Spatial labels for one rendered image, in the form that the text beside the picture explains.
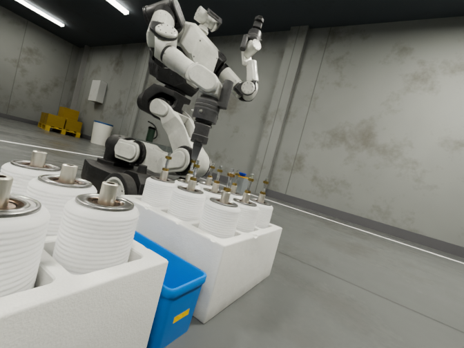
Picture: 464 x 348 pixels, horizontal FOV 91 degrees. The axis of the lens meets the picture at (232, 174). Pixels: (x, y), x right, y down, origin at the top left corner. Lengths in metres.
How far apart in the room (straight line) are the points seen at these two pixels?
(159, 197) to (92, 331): 0.42
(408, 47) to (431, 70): 0.45
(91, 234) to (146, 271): 0.09
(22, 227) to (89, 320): 0.13
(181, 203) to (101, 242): 0.32
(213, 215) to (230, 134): 3.95
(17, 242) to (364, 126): 3.79
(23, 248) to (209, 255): 0.34
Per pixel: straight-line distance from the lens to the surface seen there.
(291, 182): 3.86
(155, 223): 0.65
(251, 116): 4.37
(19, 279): 0.33
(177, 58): 0.91
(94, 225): 0.34
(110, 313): 0.37
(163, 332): 0.50
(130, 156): 1.34
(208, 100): 0.80
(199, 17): 1.39
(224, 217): 0.56
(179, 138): 1.16
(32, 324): 0.32
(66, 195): 0.44
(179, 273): 0.56
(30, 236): 0.31
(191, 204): 0.63
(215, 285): 0.56
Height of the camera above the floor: 0.35
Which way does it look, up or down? 2 degrees down
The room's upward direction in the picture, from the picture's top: 15 degrees clockwise
